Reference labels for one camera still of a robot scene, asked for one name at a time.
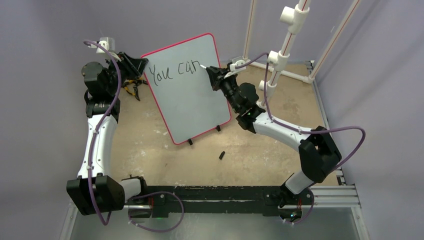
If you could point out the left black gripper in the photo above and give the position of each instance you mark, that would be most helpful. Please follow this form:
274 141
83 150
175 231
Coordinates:
134 67

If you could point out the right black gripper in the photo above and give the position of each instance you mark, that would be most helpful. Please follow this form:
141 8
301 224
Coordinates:
217 75

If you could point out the pink framed whiteboard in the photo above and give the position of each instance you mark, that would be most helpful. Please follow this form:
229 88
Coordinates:
182 90

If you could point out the black marker cap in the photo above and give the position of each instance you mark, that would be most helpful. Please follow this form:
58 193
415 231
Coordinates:
221 155

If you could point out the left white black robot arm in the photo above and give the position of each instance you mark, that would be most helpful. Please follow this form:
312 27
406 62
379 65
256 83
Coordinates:
94 190

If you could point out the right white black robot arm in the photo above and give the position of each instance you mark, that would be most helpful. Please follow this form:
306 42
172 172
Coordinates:
317 150

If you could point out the yellow black pliers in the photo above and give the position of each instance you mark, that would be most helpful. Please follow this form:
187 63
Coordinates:
131 87

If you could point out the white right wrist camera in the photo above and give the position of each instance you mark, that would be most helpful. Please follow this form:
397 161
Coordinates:
234 67

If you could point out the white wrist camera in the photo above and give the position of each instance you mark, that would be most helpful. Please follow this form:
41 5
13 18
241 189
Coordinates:
234 67
107 43

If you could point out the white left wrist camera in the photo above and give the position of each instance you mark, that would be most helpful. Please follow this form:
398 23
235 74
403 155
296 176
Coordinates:
107 43

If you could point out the white PVC pipe frame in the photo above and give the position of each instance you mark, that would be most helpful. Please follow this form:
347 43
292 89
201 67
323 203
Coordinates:
295 19

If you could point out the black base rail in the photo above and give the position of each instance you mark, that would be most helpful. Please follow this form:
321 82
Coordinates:
268 201

